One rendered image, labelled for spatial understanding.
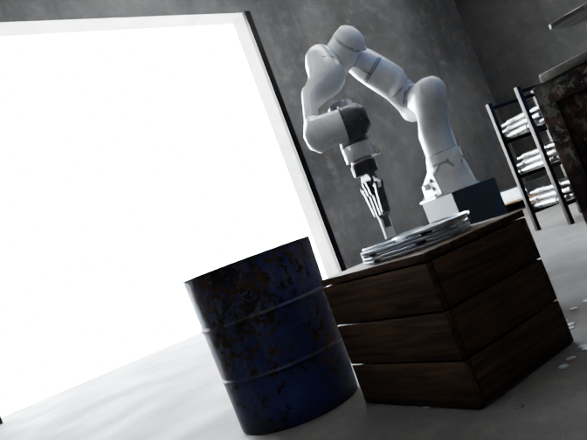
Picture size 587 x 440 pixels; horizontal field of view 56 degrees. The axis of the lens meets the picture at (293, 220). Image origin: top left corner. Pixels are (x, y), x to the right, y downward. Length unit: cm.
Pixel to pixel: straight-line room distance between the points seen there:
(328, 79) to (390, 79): 32
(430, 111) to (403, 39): 673
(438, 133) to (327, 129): 52
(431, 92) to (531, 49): 748
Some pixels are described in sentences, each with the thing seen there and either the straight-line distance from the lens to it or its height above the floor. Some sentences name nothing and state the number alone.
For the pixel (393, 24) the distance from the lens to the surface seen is 863.
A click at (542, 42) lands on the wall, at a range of 924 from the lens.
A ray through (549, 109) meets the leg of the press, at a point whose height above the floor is 56.
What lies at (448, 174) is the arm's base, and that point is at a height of 51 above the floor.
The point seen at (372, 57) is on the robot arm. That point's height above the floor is 96.
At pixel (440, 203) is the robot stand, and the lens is 190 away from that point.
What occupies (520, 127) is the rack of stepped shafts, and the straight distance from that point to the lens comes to 409.
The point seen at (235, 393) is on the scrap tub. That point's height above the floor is 13.
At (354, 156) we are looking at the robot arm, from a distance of 159.
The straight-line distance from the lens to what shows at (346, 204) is 671.
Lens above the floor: 45
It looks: 3 degrees up
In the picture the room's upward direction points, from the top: 20 degrees counter-clockwise
